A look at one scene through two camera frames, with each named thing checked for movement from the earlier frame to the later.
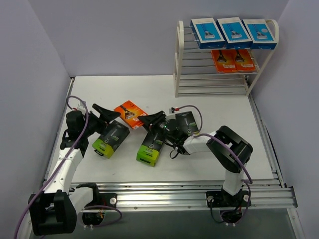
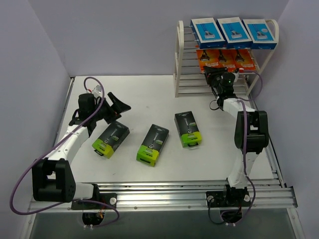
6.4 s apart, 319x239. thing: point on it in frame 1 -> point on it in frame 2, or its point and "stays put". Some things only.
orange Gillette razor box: (244, 61) stays put
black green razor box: (148, 152) stays put
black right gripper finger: (153, 118) -> (214, 70)
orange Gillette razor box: (129, 112) -> (209, 58)
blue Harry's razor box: (260, 34) stays put
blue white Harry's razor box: (234, 33) stays put
